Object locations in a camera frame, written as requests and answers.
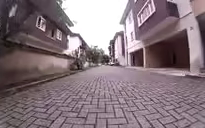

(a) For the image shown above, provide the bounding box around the pale concrete pavement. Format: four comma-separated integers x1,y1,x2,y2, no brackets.
124,65,205,80

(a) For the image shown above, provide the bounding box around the row of distant trees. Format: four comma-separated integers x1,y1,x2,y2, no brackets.
84,45,111,66

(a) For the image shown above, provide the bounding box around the distant vehicle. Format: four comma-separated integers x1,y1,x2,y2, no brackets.
107,61,116,67

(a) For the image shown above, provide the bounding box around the white building with dark roof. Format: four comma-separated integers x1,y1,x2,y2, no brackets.
64,32,90,58

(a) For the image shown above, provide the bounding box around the grey brick paved road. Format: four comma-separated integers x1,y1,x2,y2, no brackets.
0,65,205,128

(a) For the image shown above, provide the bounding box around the long beige boundary wall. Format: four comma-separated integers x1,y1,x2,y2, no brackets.
0,44,78,88

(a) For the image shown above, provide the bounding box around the bush by wall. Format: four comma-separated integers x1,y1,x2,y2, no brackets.
69,46,88,71

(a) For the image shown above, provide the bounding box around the brown building with white windows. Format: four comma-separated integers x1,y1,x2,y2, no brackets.
0,0,74,54

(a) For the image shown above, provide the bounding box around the concrete kerb strip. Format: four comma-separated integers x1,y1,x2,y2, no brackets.
0,66,94,99

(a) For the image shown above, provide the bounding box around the row of distant buildings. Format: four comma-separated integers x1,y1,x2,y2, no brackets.
108,30,127,67

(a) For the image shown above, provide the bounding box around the large brown and white building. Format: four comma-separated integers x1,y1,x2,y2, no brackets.
119,0,205,73

